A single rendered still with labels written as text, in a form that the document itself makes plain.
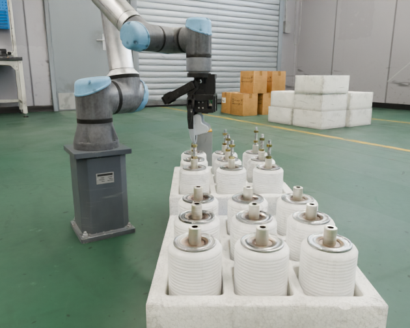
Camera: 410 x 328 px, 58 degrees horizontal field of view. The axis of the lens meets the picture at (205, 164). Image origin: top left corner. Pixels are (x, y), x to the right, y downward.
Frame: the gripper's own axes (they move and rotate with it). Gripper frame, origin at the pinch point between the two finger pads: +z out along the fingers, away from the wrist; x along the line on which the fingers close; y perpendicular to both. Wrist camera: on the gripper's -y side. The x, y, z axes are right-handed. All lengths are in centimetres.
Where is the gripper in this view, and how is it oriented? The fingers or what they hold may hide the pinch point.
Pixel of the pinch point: (192, 138)
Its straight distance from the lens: 114.9
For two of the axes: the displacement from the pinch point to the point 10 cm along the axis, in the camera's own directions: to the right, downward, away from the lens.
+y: 9.8, 0.5, -1.8
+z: 0.0, 9.7, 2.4
